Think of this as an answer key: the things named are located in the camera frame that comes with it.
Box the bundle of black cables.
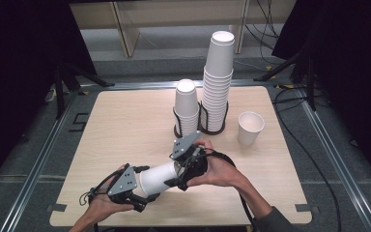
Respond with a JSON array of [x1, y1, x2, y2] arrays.
[[244, 0, 283, 51]]

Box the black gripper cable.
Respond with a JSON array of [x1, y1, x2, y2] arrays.
[[78, 168, 125, 207], [202, 149, 257, 232]]

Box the grey tape patch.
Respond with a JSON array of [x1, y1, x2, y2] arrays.
[[294, 203, 320, 215]]

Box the stack of white cups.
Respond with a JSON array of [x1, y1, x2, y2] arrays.
[[173, 78, 201, 137], [201, 30, 236, 132]]

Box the dark wire cup holder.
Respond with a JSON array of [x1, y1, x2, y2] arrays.
[[172, 102, 204, 139], [198, 100, 230, 135]]

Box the person's left hand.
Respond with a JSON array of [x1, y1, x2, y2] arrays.
[[86, 163, 136, 223]]

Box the dark curtain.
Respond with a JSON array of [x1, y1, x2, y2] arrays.
[[0, 0, 98, 196], [271, 0, 371, 183]]

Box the black metal stand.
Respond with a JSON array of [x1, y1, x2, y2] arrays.
[[53, 61, 115, 120], [253, 47, 318, 112]]

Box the long black floor cable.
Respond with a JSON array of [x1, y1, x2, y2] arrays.
[[271, 85, 342, 232]]

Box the light wooden furniture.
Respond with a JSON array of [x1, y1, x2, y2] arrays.
[[69, 0, 250, 59]]

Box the aluminium floor rail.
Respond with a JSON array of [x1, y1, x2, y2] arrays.
[[78, 79, 276, 92], [298, 90, 371, 232], [0, 86, 81, 232]]

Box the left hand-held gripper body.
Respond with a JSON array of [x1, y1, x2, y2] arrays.
[[106, 162, 143, 207]]

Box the person's right hand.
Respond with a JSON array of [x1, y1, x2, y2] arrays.
[[186, 138, 249, 194]]

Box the white disposable paper cup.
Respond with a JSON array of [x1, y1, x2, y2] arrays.
[[138, 159, 179, 197], [237, 110, 266, 147]]

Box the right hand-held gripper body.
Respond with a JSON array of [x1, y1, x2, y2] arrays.
[[169, 130, 209, 185]]

